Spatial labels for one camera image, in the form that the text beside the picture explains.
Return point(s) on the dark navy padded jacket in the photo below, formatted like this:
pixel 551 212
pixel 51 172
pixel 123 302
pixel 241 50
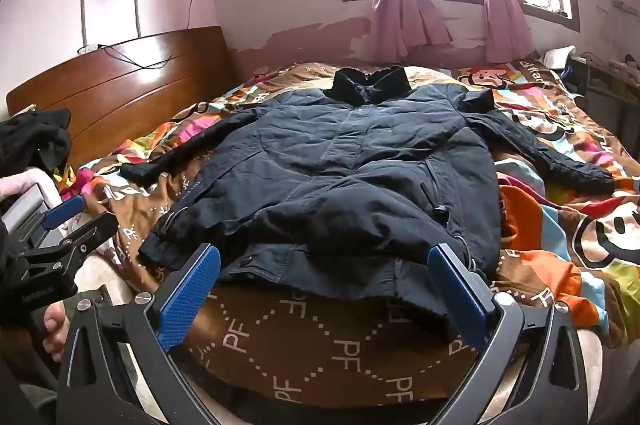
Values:
pixel 340 175

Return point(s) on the person's left hand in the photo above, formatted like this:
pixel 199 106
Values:
pixel 54 332

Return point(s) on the white power socket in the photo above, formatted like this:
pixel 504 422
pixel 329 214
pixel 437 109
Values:
pixel 88 49

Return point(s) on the pale bed sheet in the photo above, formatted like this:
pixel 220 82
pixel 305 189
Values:
pixel 107 277

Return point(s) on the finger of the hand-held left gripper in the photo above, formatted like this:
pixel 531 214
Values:
pixel 62 211
pixel 80 245

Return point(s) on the colourful printed blanket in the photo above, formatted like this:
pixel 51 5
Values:
pixel 310 355

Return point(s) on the brown wooden headboard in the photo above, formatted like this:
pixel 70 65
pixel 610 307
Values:
pixel 115 105

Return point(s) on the pale pink cloth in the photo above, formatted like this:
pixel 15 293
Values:
pixel 12 182

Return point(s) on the cluttered side desk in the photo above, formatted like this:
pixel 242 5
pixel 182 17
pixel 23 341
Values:
pixel 607 75

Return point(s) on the black cloth pile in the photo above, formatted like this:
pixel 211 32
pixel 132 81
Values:
pixel 35 140

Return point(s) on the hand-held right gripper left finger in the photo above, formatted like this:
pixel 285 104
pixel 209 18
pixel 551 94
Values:
pixel 192 300

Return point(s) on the pale grey box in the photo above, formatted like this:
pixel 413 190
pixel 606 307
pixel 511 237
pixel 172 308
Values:
pixel 27 212

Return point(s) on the white object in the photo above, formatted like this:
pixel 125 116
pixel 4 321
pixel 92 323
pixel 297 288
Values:
pixel 557 57

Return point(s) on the short white wall pipe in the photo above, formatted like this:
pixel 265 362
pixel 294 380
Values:
pixel 136 5

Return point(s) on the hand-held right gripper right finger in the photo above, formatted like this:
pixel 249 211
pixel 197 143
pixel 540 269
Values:
pixel 460 300

